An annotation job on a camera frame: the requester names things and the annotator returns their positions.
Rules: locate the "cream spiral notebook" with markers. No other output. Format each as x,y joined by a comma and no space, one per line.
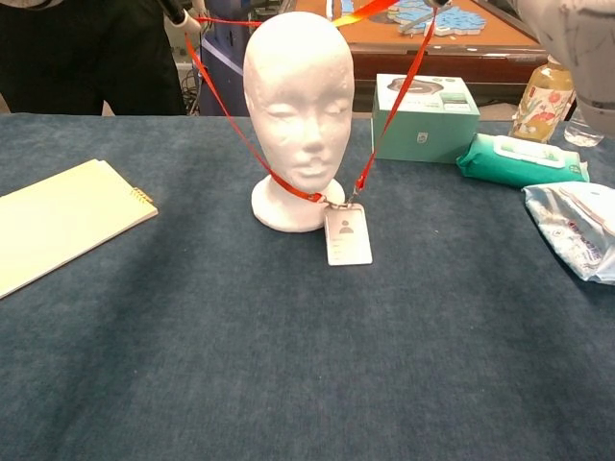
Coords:
62,216

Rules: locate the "green wet wipes pack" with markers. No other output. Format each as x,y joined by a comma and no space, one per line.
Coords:
490,165

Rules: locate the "clear water bottle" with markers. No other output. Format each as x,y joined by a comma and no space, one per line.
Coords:
581,137

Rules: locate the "white badge holder card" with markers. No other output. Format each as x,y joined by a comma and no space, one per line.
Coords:
348,240

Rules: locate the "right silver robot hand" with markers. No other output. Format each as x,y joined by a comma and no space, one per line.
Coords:
439,2

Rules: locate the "brown mahjong table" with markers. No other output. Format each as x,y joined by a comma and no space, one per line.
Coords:
456,57

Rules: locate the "blue mahjong tile layout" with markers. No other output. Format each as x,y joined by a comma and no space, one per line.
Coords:
461,19

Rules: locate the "blue felt table cover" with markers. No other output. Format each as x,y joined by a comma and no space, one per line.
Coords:
144,408

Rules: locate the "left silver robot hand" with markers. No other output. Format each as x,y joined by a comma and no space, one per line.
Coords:
175,12

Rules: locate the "yellow tea bottle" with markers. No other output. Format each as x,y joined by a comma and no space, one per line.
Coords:
538,105

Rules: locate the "light blue wipes pack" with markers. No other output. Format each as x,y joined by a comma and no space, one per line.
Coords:
576,230

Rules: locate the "blue machine base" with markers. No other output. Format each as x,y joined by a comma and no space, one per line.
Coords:
221,81

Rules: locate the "person in black clothes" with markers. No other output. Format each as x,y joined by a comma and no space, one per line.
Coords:
72,57

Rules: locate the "teal product box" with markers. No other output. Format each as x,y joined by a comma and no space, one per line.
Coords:
432,134

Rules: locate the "white foam mannequin head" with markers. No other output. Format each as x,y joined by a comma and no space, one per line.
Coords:
298,96

